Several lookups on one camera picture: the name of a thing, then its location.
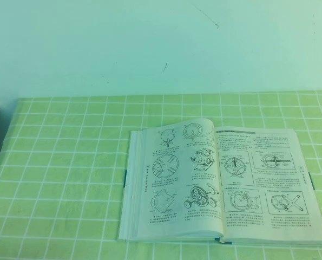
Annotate technical book with diagrams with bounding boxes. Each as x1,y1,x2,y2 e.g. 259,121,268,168
118,118,322,246

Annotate green white checkered tablecloth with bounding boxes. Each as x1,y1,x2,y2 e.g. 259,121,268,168
0,90,322,260

